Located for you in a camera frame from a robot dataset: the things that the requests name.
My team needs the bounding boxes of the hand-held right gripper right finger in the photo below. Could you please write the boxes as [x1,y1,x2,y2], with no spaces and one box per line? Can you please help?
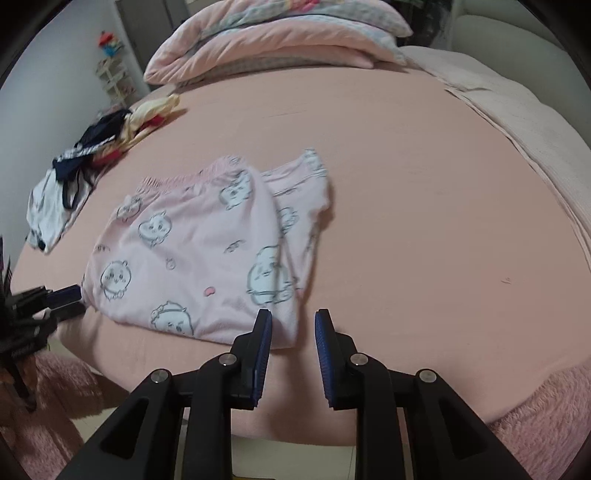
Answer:
[314,309,532,480]

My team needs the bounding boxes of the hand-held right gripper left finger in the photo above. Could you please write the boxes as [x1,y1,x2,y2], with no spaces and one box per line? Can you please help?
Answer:
[55,308,273,480]

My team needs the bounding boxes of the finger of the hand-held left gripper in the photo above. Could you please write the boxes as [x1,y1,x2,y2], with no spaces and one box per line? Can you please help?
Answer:
[44,284,85,306]
[53,301,89,322]

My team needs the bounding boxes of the pink cartoon print pants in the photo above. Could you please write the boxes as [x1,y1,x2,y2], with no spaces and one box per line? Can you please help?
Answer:
[82,148,334,348]

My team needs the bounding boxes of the pink fluffy rug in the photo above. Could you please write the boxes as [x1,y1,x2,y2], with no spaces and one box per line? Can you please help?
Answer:
[0,353,121,462]
[489,364,591,472]

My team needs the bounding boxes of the white and grey garment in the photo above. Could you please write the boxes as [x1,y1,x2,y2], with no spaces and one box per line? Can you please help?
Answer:
[25,168,93,254]

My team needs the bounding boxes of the pink bedsheet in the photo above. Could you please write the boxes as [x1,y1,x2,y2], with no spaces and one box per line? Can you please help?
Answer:
[9,60,591,450]

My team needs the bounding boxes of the navy garment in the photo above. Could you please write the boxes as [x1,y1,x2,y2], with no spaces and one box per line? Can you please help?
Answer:
[52,109,132,210]

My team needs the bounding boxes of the yellow garment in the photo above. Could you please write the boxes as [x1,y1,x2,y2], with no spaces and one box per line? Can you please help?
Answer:
[108,93,188,158]

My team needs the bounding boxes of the small storage rack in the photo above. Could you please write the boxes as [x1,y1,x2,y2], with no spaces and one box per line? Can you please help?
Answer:
[95,58,137,104]

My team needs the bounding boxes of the colourful toy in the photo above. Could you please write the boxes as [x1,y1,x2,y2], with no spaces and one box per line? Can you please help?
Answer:
[98,31,124,58]

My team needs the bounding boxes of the cream blanket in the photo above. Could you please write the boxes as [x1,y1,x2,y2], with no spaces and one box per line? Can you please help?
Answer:
[399,45,591,278]

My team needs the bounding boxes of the folded pink quilt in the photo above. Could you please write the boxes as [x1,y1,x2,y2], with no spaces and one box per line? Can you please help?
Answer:
[144,14,407,86]

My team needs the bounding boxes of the patterned pillow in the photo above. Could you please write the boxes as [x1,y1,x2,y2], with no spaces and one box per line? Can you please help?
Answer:
[203,0,414,40]

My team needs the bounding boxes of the grey-green padded headboard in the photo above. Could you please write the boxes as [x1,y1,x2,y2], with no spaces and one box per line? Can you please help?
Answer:
[450,14,591,153]

